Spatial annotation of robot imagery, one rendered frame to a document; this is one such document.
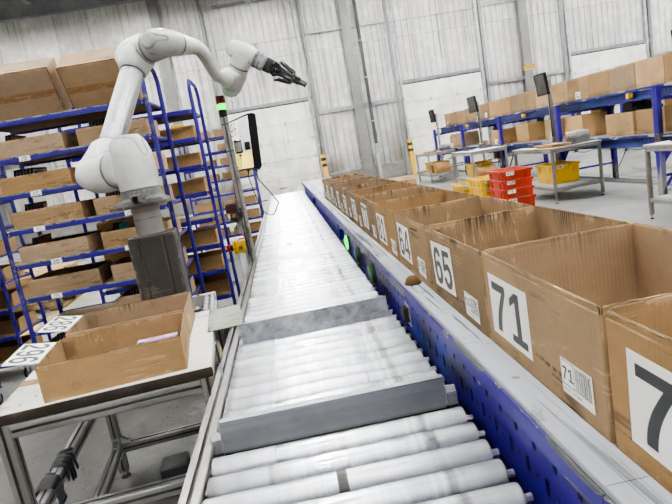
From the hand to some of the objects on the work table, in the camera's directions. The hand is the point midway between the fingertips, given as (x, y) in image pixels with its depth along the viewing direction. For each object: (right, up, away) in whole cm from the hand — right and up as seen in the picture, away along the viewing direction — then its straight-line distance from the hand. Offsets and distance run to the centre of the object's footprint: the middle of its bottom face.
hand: (300, 82), depth 293 cm
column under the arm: (-49, -113, -63) cm, 139 cm away
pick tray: (-51, -120, -96) cm, 162 cm away
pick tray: (-44, -124, -127) cm, 183 cm away
